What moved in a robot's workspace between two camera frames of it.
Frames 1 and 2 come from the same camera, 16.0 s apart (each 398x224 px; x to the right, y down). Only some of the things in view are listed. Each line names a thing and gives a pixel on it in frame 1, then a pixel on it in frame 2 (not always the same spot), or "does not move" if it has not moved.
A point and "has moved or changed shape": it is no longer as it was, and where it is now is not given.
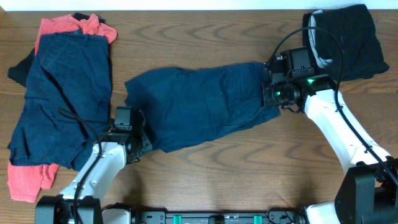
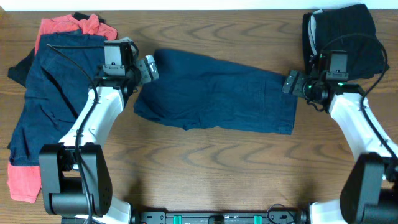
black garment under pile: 19,72 does not move
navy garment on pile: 66,106 does not move
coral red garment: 25,181 does not move
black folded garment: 343,43 does not move
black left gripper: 147,145 to 140,65
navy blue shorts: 181,107 has moved or changed shape
